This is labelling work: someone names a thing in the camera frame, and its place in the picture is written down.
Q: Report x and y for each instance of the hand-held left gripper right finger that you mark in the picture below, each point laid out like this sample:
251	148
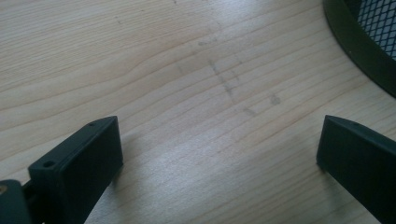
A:
358	161

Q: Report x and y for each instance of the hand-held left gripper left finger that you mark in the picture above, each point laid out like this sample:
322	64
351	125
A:
77	174

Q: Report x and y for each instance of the black mesh trash bin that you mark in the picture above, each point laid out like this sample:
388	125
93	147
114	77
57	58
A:
351	40

